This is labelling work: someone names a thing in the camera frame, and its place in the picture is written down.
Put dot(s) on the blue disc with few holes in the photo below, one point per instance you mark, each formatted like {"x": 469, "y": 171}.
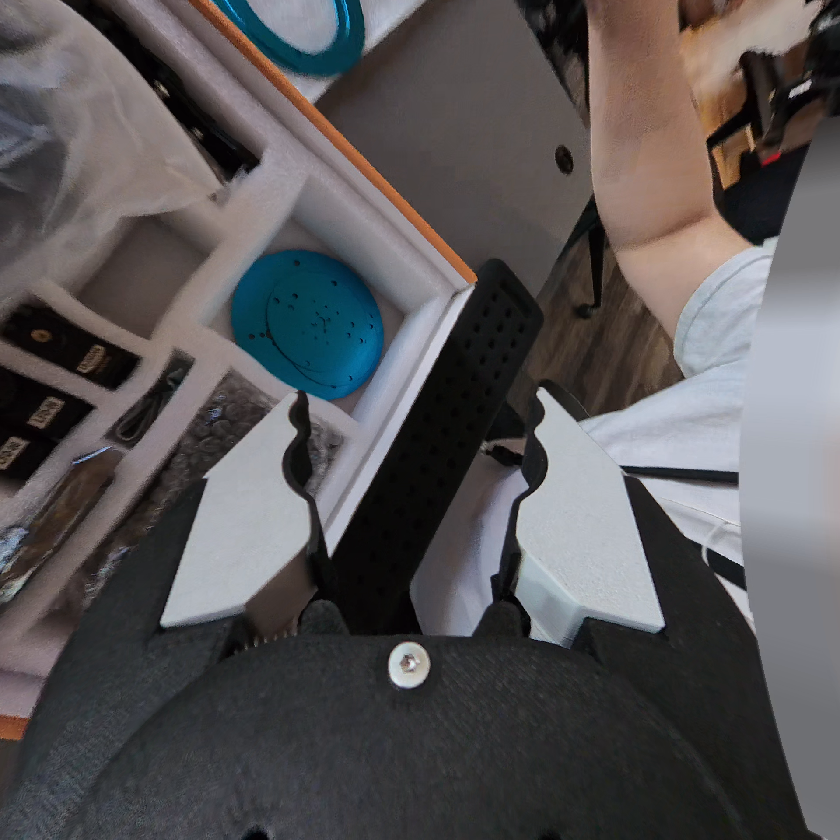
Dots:
{"x": 253, "y": 328}

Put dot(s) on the crumpled clear plastic bag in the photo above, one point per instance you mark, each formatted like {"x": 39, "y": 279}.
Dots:
{"x": 65, "y": 131}

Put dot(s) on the blue disc with many holes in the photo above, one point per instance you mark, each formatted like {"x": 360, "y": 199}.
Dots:
{"x": 328, "y": 328}

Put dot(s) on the black desk grommet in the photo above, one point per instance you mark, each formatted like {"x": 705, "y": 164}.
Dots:
{"x": 564, "y": 159}

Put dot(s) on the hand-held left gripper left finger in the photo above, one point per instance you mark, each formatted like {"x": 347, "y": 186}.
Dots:
{"x": 249, "y": 525}

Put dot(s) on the black perforated armrest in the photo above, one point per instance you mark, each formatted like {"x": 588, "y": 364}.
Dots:
{"x": 446, "y": 426}

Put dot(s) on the black chair base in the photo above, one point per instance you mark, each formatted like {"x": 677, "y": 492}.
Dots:
{"x": 594, "y": 262}

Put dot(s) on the shiny foil packet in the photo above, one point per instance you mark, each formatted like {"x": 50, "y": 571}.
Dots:
{"x": 59, "y": 518}

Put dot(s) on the white foam sheet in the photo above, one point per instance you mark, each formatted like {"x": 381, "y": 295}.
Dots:
{"x": 295, "y": 19}

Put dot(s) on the bubble wrap bag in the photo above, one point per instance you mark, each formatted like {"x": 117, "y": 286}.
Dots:
{"x": 210, "y": 433}

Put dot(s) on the person's white shirt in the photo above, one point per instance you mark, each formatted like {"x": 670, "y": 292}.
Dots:
{"x": 656, "y": 420}

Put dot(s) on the black servo without horn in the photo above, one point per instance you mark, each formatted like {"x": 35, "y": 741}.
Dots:
{"x": 72, "y": 348}

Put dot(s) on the orange cardboard kit box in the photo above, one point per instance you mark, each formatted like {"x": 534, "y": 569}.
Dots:
{"x": 164, "y": 275}

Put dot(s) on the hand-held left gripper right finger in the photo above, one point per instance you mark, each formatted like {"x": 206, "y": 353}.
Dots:
{"x": 590, "y": 538}

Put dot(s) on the servo with black horn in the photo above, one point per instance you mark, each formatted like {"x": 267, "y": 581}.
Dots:
{"x": 16, "y": 456}
{"x": 39, "y": 407}

